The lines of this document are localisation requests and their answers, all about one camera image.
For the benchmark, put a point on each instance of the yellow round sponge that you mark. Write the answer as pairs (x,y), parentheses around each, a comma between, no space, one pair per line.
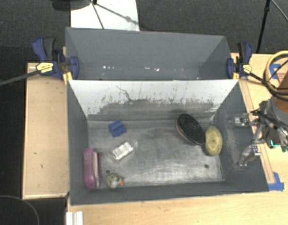
(213,141)

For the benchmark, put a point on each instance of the grey metal bin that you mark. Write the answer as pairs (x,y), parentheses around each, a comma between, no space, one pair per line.
(146,55)

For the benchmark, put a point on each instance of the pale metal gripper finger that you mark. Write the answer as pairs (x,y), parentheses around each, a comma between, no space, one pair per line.
(251,152)
(241,121)

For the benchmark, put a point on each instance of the pale wood board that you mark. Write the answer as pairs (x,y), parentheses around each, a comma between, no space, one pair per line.
(46,130)

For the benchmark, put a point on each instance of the small grey toy bird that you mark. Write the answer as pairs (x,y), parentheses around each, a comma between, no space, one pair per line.
(113,181)

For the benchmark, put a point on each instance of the clear glass bottle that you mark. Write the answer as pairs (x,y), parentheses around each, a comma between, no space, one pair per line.
(122,151)

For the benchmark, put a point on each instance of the black round disc, pink rim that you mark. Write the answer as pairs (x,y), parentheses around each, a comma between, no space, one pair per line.
(190,128)

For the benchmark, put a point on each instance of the blue sponge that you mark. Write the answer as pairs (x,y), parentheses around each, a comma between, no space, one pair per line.
(117,128)

